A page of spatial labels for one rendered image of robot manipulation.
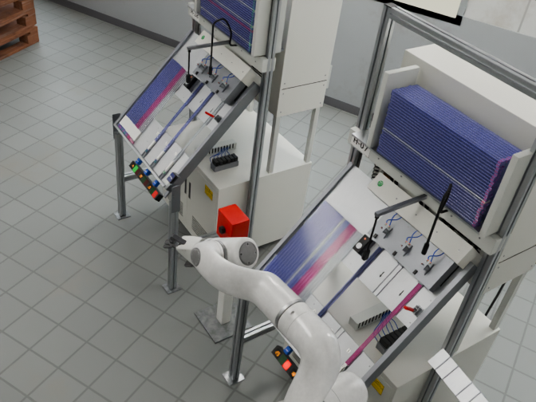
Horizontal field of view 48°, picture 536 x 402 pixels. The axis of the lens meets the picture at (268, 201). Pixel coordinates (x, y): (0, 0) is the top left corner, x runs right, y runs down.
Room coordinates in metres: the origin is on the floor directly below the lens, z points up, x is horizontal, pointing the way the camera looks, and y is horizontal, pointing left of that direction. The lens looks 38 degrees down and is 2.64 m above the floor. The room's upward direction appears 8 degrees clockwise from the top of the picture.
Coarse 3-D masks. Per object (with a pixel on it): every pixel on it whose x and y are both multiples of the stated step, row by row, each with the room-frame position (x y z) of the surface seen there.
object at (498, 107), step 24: (432, 48) 2.32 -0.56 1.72; (432, 72) 2.15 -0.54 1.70; (456, 72) 2.13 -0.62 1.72; (480, 72) 2.16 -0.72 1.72; (456, 96) 2.04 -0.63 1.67; (480, 96) 1.97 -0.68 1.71; (504, 96) 1.98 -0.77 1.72; (480, 120) 1.94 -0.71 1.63; (504, 120) 1.87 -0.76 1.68; (528, 120) 1.82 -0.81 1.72; (528, 144) 1.79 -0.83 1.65; (408, 192) 2.10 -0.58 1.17; (528, 216) 1.77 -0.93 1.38; (528, 240) 1.82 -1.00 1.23; (504, 264) 1.76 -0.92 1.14; (528, 264) 1.89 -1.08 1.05; (504, 312) 1.91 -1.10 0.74
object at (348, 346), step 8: (312, 296) 1.73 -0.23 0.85; (312, 304) 1.70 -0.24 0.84; (320, 304) 1.69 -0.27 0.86; (328, 312) 1.66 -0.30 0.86; (328, 320) 1.63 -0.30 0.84; (336, 328) 1.59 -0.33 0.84; (336, 336) 1.56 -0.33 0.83; (344, 336) 1.56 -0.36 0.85; (344, 344) 1.53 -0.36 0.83; (352, 344) 1.52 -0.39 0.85; (344, 352) 1.50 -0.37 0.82; (352, 352) 1.49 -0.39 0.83; (344, 360) 1.48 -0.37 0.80; (360, 360) 1.46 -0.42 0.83; (368, 360) 1.45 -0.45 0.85; (352, 368) 1.44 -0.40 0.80; (360, 368) 1.43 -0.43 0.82; (368, 368) 1.43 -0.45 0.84; (360, 376) 1.41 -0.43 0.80
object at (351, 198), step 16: (352, 176) 2.13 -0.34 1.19; (336, 192) 2.09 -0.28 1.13; (352, 192) 2.06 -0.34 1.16; (368, 192) 2.03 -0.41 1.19; (336, 208) 2.03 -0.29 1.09; (352, 208) 2.00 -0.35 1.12; (368, 208) 1.97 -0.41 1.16; (352, 224) 1.94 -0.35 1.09; (368, 224) 1.91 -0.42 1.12; (352, 256) 1.82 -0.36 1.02; (368, 256) 1.80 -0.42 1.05; (384, 256) 1.78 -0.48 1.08; (368, 272) 1.74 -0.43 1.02; (384, 272) 1.72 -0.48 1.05; (400, 272) 1.70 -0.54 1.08; (368, 288) 1.69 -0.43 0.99; (384, 288) 1.67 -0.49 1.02; (400, 288) 1.65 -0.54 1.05; (384, 304) 1.61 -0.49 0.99; (416, 304) 1.58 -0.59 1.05; (400, 320) 1.54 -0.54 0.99
